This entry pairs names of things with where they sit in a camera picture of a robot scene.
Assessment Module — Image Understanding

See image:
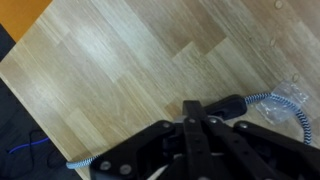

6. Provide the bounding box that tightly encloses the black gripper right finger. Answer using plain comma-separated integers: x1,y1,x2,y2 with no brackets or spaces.
203,115,320,180

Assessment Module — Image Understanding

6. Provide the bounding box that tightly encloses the black inline lamp switch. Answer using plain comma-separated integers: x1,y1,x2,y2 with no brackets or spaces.
203,94,248,120

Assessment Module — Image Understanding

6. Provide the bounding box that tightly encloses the small clear plastic bag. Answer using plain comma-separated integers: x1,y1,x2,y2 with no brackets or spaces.
255,79,309,126

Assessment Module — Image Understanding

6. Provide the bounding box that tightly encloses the blue cable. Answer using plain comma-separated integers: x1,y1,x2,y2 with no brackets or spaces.
8,136,51,155

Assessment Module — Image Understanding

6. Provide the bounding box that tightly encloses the braided grey lamp cord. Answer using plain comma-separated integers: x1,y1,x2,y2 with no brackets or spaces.
65,92,313,170

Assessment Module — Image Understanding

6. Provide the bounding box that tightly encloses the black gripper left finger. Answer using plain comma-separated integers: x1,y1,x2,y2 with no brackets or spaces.
89,99,215,180

